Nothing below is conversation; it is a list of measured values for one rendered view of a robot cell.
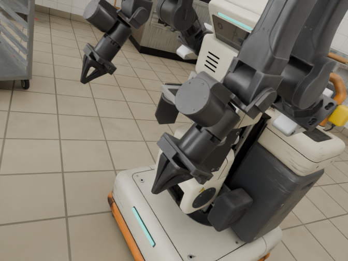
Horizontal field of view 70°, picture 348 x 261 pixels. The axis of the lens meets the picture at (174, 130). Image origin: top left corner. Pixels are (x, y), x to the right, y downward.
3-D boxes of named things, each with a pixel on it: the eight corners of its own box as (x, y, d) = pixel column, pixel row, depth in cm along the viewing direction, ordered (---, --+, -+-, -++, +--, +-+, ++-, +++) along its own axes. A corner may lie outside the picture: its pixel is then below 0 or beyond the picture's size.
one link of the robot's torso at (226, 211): (192, 182, 119) (213, 142, 107) (232, 231, 102) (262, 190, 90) (145, 195, 103) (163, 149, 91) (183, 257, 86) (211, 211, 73)
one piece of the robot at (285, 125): (292, 119, 67) (315, 81, 61) (308, 130, 64) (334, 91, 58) (270, 125, 62) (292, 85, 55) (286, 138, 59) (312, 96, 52)
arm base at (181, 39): (216, 36, 82) (194, 24, 89) (208, 16, 75) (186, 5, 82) (197, 54, 82) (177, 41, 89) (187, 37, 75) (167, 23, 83)
